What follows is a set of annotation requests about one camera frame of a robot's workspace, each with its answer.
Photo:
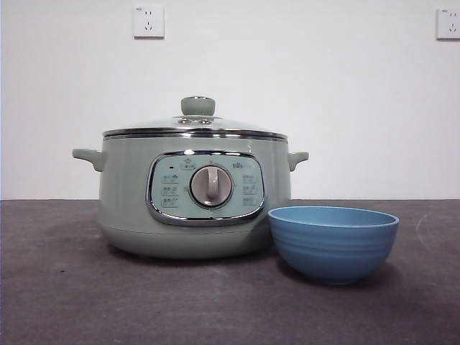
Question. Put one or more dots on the pale green electric steamer pot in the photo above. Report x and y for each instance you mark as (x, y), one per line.
(129, 201)

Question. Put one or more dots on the blue ribbed bowl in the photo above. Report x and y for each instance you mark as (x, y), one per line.
(334, 248)

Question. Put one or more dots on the white wall socket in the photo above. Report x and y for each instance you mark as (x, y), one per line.
(449, 23)
(149, 22)

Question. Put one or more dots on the glass lid with green knob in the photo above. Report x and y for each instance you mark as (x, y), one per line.
(230, 125)

